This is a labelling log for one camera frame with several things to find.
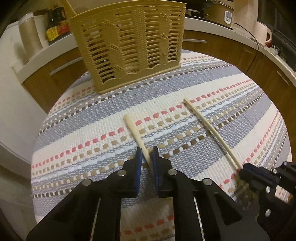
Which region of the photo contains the wooden chopstick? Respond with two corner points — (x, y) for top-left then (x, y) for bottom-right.
(123, 114), (154, 173)
(184, 98), (243, 170)

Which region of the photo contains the pink electric kettle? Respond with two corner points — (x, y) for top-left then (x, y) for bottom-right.
(253, 21), (273, 46)

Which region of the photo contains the tan plastic utensil basket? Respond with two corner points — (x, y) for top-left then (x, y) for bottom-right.
(68, 1), (186, 94)

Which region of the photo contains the beige rice cooker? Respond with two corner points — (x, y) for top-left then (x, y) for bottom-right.
(203, 1), (234, 28)

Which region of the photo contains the grey cylindrical canister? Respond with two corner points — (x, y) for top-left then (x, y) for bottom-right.
(18, 13), (43, 58)

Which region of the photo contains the dark soy sauce bottle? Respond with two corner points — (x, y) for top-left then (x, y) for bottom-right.
(46, 7), (61, 43)

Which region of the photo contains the black power cable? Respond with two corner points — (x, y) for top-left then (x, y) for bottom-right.
(232, 22), (261, 72)

